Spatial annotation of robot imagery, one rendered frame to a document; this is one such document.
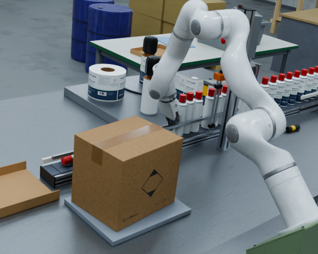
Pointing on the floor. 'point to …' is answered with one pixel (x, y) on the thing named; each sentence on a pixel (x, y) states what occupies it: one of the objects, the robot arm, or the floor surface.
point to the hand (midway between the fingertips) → (171, 124)
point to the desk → (304, 39)
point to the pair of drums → (98, 28)
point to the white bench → (111, 49)
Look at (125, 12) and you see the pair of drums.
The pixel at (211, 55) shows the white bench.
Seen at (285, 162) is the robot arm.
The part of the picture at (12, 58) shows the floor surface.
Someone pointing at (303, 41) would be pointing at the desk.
